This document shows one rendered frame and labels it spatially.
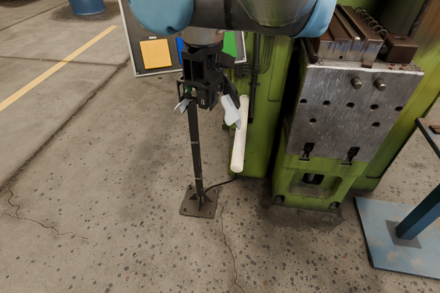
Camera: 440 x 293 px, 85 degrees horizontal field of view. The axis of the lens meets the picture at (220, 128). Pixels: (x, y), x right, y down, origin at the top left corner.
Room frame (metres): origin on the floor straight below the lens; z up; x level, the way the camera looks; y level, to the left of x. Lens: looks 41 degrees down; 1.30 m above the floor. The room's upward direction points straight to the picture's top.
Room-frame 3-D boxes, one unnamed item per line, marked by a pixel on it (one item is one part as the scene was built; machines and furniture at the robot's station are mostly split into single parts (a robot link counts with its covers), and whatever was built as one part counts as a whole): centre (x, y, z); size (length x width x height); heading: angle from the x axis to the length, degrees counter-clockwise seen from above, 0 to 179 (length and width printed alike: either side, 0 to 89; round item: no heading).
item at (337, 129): (1.02, -0.53, 0.69); 0.56 x 0.38 x 0.45; 172
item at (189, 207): (0.81, 0.12, 0.05); 0.22 x 0.22 x 0.09; 82
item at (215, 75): (0.42, 0.03, 1.07); 0.09 x 0.08 x 0.12; 157
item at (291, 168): (1.02, -0.53, 0.23); 0.55 x 0.37 x 0.47; 172
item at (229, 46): (0.71, -0.01, 1.01); 0.07 x 0.05 x 0.07; 107
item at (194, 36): (0.43, 0.03, 1.15); 0.08 x 0.08 x 0.05
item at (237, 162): (0.77, -0.09, 0.62); 0.44 x 0.05 x 0.05; 172
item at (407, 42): (0.84, -0.63, 0.95); 0.12 x 0.08 x 0.06; 172
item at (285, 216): (0.76, -0.44, 0.01); 0.58 x 0.39 x 0.01; 82
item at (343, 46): (1.01, -0.47, 0.96); 0.42 x 0.20 x 0.09; 172
